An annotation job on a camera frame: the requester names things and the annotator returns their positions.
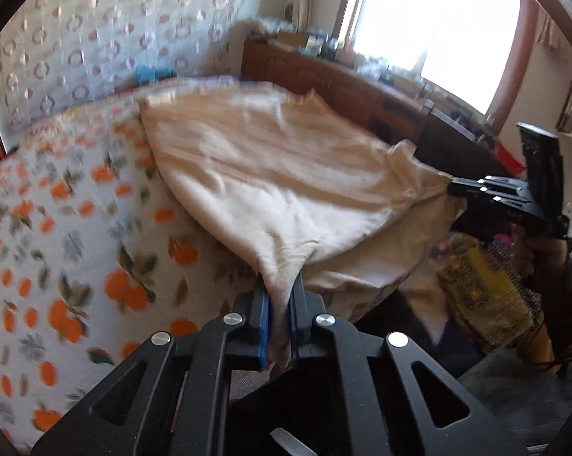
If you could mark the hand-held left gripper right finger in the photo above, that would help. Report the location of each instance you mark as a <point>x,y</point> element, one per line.
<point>295,332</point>

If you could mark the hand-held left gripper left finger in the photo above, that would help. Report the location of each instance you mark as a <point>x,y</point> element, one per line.
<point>264,332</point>

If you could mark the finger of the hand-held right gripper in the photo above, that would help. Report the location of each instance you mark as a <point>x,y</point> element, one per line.
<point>490,181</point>
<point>485,198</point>

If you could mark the beige towel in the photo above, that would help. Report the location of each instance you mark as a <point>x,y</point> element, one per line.
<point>290,171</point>

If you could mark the person's right forearm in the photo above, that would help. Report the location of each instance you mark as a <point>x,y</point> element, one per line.
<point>571,313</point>

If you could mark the person's right hand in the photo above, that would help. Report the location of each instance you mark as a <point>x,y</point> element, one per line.
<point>542,259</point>

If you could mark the small red item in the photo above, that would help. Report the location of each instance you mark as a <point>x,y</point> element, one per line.
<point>510,157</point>

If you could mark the yellow green patterned cloth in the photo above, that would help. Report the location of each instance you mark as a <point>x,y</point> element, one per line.
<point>487,289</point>

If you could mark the reddish curtain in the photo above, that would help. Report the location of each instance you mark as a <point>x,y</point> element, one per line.
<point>535,19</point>

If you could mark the bright window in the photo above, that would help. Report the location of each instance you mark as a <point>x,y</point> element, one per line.
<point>438,19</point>

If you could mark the wooden sideboard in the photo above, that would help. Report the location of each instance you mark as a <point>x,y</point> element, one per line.
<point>343,90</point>

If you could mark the orange fruit print blanket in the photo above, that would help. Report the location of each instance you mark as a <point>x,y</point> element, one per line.
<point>62,228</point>

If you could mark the small blue item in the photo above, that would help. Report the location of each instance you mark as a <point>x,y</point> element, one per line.
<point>150,74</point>

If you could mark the white dotted plush blanket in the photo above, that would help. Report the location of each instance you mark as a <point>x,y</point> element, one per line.
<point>105,33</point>

